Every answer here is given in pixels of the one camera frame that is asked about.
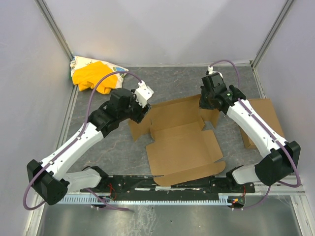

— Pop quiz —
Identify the light blue cable duct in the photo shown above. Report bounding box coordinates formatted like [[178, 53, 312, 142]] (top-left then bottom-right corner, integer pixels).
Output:
[[58, 191, 244, 206]]

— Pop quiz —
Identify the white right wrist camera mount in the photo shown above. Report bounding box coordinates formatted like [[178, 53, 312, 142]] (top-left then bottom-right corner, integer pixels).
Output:
[[206, 66, 223, 78]]

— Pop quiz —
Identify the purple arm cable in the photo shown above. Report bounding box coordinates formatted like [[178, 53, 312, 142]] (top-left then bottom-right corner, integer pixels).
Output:
[[22, 71, 146, 211], [208, 59, 302, 211]]

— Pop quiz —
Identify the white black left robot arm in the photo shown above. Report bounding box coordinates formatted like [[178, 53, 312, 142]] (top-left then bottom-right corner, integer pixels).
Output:
[[27, 88, 154, 206]]

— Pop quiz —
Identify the flat folded cardboard box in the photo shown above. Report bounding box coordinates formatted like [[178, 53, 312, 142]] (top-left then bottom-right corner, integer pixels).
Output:
[[239, 99, 284, 149]]

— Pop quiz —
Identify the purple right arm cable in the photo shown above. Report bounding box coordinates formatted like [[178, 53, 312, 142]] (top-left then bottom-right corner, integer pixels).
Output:
[[208, 59, 302, 211]]

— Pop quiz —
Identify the right aluminium frame post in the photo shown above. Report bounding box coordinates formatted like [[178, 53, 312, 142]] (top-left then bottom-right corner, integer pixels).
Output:
[[251, 0, 296, 68]]

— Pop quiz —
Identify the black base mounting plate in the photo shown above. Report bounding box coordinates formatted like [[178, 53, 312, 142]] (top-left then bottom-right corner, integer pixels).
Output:
[[92, 175, 255, 200]]

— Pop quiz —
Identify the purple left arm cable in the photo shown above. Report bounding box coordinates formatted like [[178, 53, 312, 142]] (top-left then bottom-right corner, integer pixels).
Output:
[[22, 71, 146, 211]]

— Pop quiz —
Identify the left aluminium frame post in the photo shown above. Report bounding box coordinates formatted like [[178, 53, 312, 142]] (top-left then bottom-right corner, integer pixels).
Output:
[[34, 0, 73, 61]]

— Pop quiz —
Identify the aluminium front rail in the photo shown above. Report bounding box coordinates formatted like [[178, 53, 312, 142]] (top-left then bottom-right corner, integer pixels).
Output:
[[34, 180, 306, 196]]

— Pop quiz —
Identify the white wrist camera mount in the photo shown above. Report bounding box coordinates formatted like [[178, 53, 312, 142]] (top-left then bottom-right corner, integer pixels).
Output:
[[134, 81, 154, 108], [206, 66, 223, 78]]

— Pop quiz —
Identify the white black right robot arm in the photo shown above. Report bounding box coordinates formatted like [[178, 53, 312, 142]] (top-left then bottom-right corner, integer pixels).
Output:
[[199, 71, 301, 188]]

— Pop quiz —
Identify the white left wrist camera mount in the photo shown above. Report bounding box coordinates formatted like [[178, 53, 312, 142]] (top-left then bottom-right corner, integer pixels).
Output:
[[134, 81, 154, 108]]

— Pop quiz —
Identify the yellow cloth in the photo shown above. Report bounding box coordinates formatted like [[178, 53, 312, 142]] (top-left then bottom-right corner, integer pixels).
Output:
[[72, 61, 122, 94]]

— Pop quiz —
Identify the brown cardboard box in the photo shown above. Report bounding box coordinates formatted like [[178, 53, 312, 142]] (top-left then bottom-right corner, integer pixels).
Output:
[[128, 95, 226, 187]]

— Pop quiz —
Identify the aluminium frame post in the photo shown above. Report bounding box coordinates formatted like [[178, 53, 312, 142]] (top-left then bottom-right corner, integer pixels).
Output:
[[34, 0, 73, 61], [251, 0, 296, 68]]

